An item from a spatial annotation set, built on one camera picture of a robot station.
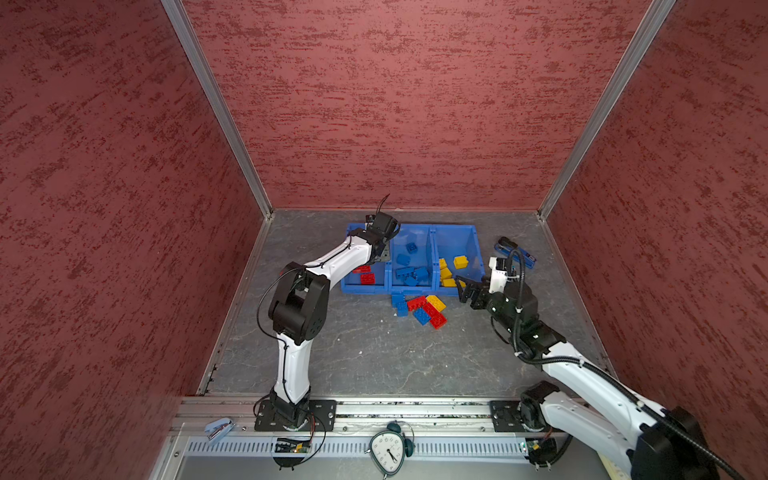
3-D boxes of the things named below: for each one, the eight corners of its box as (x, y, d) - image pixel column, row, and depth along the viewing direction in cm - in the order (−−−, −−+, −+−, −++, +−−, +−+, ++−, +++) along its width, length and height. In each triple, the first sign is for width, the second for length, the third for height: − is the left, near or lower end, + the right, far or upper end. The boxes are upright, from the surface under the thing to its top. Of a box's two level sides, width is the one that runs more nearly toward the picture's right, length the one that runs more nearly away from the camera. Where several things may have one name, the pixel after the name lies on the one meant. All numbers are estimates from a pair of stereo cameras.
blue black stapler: (493, 247, 112) (496, 240, 109) (499, 241, 114) (502, 234, 111) (529, 271, 105) (533, 264, 102) (534, 264, 107) (539, 257, 104)
